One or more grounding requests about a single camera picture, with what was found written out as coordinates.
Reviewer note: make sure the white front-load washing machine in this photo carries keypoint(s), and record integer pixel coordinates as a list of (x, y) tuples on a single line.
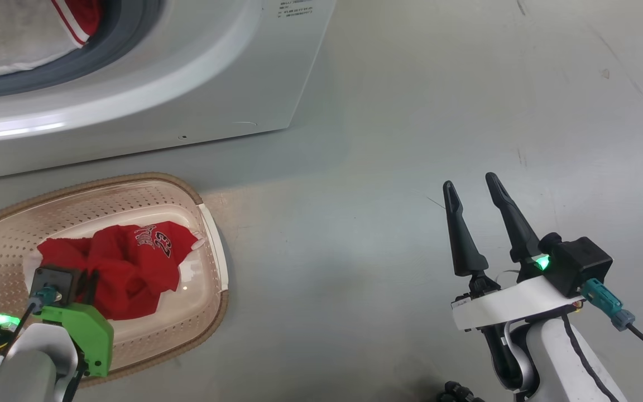
[(215, 67)]

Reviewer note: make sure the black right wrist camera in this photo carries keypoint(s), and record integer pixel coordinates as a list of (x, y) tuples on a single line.
[(578, 262)]

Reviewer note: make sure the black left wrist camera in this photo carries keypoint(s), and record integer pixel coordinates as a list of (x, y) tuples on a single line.
[(56, 279)]

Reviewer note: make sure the round filter cover flap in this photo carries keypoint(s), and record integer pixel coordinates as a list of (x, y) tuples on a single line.
[(215, 131)]

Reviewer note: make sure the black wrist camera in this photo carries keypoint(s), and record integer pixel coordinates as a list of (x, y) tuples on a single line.
[(578, 262), (56, 279)]

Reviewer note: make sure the red basketball jersey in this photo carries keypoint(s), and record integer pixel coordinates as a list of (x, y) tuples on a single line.
[(20, 39)]

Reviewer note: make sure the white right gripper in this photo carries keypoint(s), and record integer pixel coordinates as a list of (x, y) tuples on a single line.
[(511, 307)]

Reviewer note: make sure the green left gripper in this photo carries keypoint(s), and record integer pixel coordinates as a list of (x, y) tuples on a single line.
[(87, 335)]

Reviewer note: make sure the cream perforated laundry basket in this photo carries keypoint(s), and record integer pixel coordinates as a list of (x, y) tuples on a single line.
[(132, 190)]

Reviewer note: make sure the grey rubber door seal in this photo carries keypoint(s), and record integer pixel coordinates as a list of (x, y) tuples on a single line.
[(115, 50)]

